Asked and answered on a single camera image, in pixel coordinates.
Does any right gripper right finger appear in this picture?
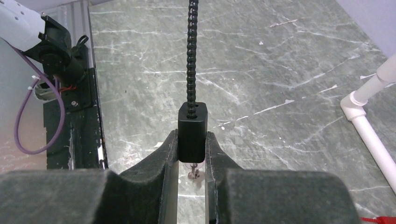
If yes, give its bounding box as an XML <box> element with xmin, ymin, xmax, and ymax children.
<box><xmin>205</xmin><ymin>132</ymin><xmax>361</xmax><ymax>224</ymax></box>

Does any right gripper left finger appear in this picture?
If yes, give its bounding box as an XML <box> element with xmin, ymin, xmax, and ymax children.
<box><xmin>0</xmin><ymin>130</ymin><xmax>177</xmax><ymax>224</ymax></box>

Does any silver key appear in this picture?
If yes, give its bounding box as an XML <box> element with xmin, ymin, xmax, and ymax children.
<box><xmin>185</xmin><ymin>163</ymin><xmax>203</xmax><ymax>180</ymax></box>

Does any black cable lock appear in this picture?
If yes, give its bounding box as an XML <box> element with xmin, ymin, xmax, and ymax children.
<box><xmin>178</xmin><ymin>0</ymin><xmax>208</xmax><ymax>163</ymax></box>

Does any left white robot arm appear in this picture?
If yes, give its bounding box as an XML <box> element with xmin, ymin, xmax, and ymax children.
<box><xmin>0</xmin><ymin>0</ymin><xmax>89</xmax><ymax>86</ymax></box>

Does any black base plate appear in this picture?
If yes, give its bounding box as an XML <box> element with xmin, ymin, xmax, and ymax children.
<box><xmin>43</xmin><ymin>46</ymin><xmax>109</xmax><ymax>171</ymax></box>

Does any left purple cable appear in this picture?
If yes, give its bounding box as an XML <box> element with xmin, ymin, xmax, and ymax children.
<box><xmin>14</xmin><ymin>46</ymin><xmax>66</xmax><ymax>155</ymax></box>

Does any red cable lock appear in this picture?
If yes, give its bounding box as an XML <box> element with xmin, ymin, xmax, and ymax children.
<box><xmin>361</xmin><ymin>216</ymin><xmax>396</xmax><ymax>224</ymax></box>

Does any white PVC pipe frame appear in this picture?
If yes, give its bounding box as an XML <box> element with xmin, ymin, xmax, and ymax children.
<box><xmin>339</xmin><ymin>52</ymin><xmax>396</xmax><ymax>196</ymax></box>

